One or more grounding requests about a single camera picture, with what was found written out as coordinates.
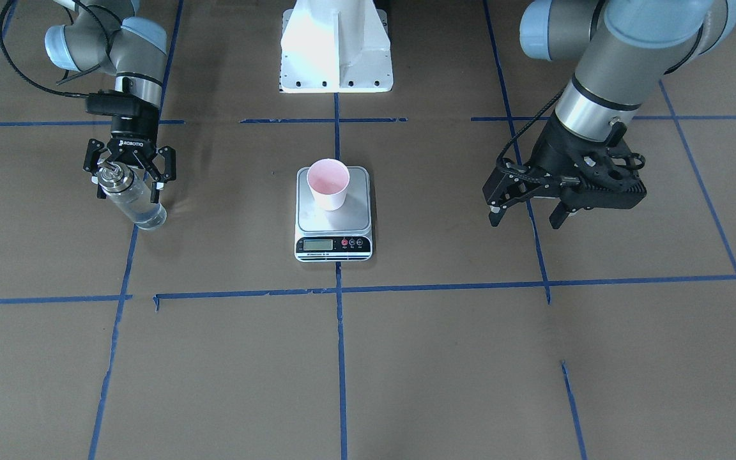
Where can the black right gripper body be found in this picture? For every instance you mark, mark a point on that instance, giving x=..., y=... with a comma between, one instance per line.
x=135, y=130

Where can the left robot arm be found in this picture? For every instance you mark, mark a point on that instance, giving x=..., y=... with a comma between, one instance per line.
x=622, y=50

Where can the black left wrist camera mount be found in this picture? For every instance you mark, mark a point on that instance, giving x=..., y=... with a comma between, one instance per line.
x=608, y=172

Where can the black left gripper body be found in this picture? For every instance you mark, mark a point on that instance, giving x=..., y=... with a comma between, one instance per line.
x=553, y=151

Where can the silver electronic kitchen scale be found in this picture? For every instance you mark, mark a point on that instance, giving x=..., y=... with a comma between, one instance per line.
x=344, y=234

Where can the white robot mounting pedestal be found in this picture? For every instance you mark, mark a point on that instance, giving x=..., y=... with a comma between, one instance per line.
x=336, y=47

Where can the clear glass sauce bottle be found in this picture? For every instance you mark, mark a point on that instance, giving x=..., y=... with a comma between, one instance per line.
x=127, y=190

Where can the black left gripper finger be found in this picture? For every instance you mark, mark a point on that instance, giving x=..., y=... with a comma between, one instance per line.
x=560, y=214
x=502, y=190

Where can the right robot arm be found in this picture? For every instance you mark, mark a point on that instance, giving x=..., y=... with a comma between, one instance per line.
x=110, y=37

